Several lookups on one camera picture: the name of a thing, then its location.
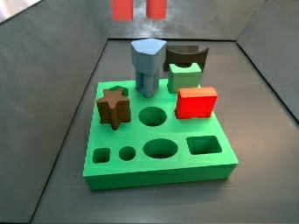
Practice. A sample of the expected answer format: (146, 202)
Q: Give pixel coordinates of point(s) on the brown star block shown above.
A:
(114, 107)

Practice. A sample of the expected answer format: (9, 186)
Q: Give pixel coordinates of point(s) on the bright red rectangular block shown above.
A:
(195, 102)

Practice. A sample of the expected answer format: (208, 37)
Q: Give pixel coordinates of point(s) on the black curved stand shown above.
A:
(184, 54)

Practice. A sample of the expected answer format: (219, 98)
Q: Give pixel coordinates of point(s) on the blue pentagon-top block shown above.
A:
(148, 57)

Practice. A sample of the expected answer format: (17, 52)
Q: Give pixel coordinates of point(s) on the green shape-sorter board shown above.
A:
(155, 149)

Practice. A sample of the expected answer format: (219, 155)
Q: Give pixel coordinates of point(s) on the green arch block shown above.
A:
(183, 77)

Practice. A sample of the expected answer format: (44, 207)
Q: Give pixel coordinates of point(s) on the red two-legged square-circle block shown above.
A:
(122, 9)

